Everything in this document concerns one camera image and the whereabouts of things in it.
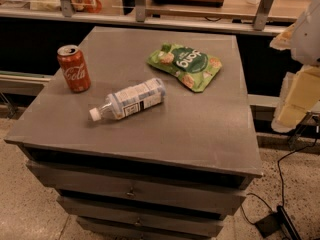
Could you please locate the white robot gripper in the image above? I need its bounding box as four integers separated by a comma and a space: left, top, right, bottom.
270, 0, 320, 133

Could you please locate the red coke can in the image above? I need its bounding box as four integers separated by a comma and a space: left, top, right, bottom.
57, 45, 91, 93

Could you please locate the long wooden counter shelf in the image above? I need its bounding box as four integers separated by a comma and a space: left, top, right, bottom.
0, 0, 312, 36

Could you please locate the green snack bag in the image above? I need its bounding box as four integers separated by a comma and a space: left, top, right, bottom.
147, 43, 222, 93

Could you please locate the top grey drawer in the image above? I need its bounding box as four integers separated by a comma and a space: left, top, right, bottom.
27, 161, 245, 215

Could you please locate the grey drawer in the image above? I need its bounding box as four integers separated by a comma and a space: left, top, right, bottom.
27, 161, 245, 215
56, 195, 225, 238
77, 217, 211, 240

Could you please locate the black floor power box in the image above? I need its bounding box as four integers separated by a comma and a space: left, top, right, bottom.
254, 206, 302, 240

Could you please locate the grey drawer cabinet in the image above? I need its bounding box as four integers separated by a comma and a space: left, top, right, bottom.
3, 25, 264, 240

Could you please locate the clear plastic water bottle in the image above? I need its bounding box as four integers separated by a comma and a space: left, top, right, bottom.
89, 78, 166, 121

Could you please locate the middle grey drawer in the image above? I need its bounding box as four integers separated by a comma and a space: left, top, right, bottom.
56, 195, 225, 238

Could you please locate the bottom grey drawer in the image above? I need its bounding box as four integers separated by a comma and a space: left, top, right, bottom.
77, 217, 211, 240

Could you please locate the black floor cable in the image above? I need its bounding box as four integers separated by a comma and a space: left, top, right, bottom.
239, 130, 320, 225

